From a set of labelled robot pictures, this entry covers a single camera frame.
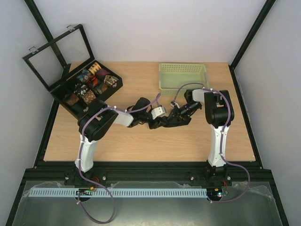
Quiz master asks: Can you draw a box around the black necktie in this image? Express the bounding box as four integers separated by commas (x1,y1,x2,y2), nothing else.
161,117,191,128

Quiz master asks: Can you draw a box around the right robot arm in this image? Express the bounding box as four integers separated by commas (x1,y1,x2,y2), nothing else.
184,88,235,185

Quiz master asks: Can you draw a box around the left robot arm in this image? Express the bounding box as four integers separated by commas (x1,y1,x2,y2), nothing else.
75,94,166,173

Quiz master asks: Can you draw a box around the green plastic basket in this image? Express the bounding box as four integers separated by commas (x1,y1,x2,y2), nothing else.
158,63,209,96

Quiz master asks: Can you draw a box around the brown beige rolled tie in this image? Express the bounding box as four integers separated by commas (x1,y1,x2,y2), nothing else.
104,75,119,87

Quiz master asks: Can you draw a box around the olive brown rolled tie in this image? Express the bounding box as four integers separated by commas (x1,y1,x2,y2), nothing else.
93,83,108,95

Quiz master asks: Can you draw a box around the brown dotted rolled tie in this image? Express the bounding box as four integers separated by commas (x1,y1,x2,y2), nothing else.
82,90,96,105

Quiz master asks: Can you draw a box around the dark red rolled tie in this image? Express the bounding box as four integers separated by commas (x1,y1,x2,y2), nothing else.
95,68,110,80

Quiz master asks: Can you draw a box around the black tie storage box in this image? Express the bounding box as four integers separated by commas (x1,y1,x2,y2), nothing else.
51,60,123,119

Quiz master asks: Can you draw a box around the orange striped rolled tie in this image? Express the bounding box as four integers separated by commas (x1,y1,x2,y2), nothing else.
85,74,100,88

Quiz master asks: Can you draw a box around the tan patterned rolled tie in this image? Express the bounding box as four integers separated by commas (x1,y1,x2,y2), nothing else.
88,62,101,74

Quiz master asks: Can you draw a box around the black white rolled tie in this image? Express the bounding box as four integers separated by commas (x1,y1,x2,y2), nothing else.
74,83,90,97

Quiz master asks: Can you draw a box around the blue patterned rolled tie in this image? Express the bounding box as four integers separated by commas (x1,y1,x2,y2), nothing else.
77,69,94,82

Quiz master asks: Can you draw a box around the rust brown rolled tie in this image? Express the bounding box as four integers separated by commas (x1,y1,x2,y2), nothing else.
63,93,79,106

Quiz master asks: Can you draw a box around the glass box lid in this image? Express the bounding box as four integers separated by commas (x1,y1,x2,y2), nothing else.
23,24,95,92

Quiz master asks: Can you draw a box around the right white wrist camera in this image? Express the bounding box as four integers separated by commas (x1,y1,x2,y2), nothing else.
170,101,180,109

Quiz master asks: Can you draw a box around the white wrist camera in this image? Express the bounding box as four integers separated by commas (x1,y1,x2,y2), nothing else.
170,101,180,109
151,106,166,120

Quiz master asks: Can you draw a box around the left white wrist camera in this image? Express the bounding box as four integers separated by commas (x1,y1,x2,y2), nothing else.
151,106,166,120

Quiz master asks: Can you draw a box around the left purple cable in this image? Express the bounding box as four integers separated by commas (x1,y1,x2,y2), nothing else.
79,93,162,223

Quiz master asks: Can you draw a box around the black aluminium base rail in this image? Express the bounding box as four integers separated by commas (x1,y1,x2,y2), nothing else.
22,162,275,187

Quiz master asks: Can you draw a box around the right black frame post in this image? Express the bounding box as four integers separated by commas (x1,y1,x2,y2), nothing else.
228,0,276,68

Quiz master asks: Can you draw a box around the black frame post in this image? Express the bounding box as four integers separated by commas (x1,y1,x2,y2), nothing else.
228,0,276,68
24,0,67,69

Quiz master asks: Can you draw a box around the white slotted cable duct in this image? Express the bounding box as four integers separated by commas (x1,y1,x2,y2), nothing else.
28,188,207,198

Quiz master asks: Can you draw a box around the left black frame post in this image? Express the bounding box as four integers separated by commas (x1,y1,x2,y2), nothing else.
24,0,67,69

